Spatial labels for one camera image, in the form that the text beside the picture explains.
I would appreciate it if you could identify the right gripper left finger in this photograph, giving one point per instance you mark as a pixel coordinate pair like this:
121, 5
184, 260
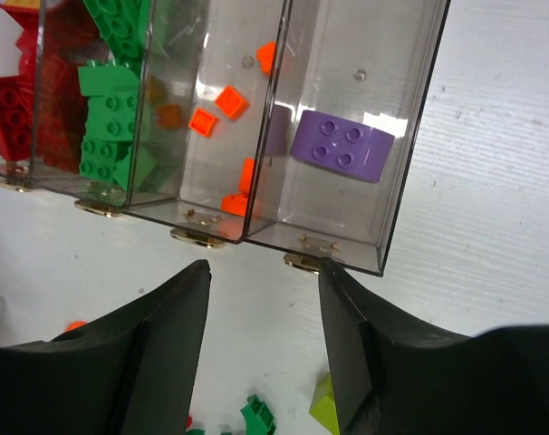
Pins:
131, 371

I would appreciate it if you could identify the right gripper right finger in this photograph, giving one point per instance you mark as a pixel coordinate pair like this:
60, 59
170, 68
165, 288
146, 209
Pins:
393, 373

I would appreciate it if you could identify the lime green stepped brick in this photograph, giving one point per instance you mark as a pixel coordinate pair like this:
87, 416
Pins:
323, 407

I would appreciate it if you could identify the purple lego brick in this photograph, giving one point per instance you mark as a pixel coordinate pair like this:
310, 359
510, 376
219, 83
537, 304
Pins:
340, 145

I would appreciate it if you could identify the green lego brick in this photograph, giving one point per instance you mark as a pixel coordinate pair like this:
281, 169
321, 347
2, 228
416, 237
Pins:
112, 93

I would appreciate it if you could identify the red round lego piece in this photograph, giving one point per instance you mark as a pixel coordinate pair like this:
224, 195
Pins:
15, 122

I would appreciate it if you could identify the clear container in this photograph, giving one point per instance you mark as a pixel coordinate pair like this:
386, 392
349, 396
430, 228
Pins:
18, 45
351, 83
71, 34
211, 136

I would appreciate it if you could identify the small orange lego brick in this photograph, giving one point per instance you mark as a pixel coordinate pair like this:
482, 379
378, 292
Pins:
265, 55

